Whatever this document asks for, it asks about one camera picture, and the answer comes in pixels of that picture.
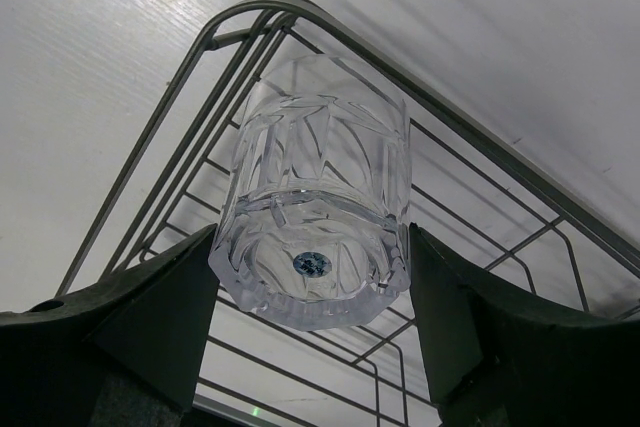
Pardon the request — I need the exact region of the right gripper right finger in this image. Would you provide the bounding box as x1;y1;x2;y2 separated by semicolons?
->
410;226;639;426

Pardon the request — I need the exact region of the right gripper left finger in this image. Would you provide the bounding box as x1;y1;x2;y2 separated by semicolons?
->
1;226;219;426

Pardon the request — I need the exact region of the tall clear glass back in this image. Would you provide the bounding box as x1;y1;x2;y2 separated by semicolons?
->
209;54;412;331

